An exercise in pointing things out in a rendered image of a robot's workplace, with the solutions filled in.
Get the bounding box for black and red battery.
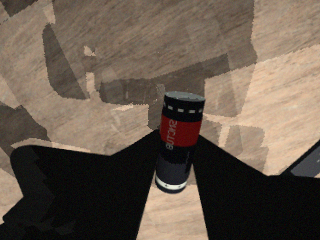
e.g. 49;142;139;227
155;91;206;195

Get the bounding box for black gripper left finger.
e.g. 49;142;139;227
10;129;161;240

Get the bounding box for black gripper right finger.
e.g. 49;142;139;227
192;134;320;240

